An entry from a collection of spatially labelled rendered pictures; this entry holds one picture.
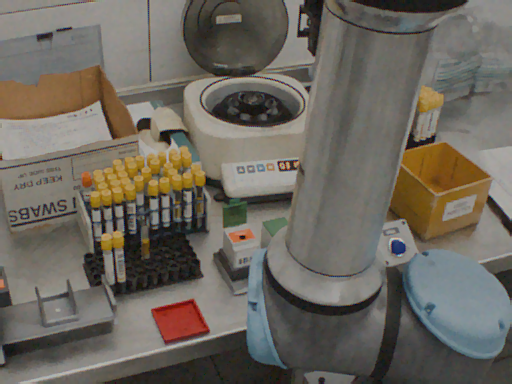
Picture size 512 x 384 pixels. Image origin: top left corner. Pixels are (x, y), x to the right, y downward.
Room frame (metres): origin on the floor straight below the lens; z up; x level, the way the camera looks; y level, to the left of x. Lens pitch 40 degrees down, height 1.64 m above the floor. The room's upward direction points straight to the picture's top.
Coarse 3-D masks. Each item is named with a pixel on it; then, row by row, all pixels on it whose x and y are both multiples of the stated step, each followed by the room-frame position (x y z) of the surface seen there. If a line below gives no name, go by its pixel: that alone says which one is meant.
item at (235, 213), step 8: (232, 200) 0.87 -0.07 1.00; (224, 208) 0.86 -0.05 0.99; (232, 208) 0.86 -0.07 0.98; (240, 208) 0.87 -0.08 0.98; (224, 216) 0.86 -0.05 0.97; (232, 216) 0.86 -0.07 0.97; (240, 216) 0.87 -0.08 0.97; (224, 224) 0.86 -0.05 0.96; (232, 224) 0.86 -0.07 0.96; (240, 224) 0.86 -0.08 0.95
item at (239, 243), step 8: (224, 232) 0.85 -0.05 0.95; (232, 232) 0.85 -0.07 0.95; (240, 232) 0.85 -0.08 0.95; (248, 232) 0.85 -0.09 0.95; (224, 240) 0.85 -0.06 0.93; (232, 240) 0.83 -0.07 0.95; (240, 240) 0.83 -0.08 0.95; (248, 240) 0.83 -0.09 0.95; (256, 240) 0.83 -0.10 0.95; (224, 248) 0.85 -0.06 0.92; (232, 248) 0.82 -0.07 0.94; (240, 248) 0.82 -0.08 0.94; (248, 248) 0.82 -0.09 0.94; (256, 248) 0.82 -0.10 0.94; (232, 256) 0.82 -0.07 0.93; (240, 256) 0.81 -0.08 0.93; (248, 256) 0.82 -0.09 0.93; (232, 264) 0.82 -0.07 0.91; (240, 264) 0.82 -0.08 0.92
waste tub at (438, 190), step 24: (432, 144) 1.07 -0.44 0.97; (408, 168) 1.05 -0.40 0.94; (432, 168) 1.08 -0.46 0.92; (456, 168) 1.05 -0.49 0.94; (480, 168) 1.00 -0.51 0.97; (408, 192) 0.98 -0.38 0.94; (432, 192) 0.92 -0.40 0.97; (456, 192) 0.94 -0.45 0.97; (480, 192) 0.96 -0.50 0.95; (408, 216) 0.96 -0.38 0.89; (432, 216) 0.92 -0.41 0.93; (456, 216) 0.94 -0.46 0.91; (480, 216) 0.97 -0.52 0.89
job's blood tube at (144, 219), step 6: (144, 216) 0.85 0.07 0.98; (144, 222) 0.84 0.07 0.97; (144, 228) 0.84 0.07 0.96; (144, 234) 0.84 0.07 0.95; (144, 240) 0.84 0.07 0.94; (144, 246) 0.84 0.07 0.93; (150, 246) 0.85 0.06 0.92; (144, 252) 0.84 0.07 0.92; (150, 252) 0.85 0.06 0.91; (144, 258) 0.84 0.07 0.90; (150, 258) 0.85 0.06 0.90
